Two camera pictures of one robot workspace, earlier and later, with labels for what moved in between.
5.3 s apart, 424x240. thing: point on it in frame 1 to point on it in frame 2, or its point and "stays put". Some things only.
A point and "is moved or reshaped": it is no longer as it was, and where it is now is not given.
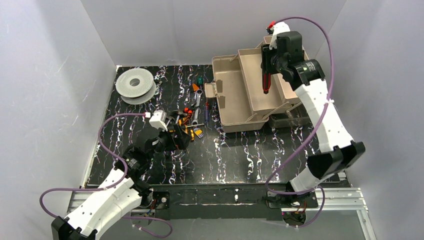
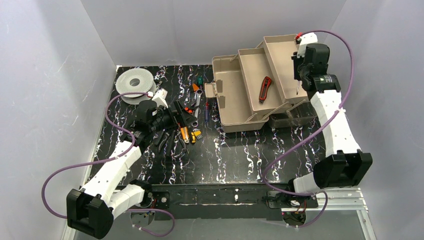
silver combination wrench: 198,93 stays put
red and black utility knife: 266,82 is moved or reshaped
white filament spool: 136,86 stays put
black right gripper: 267,67 to 301,73
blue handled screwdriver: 206,112 stays put
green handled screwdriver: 200,80 stays put
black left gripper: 180,136 to 175,114
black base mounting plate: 238,202 stays put
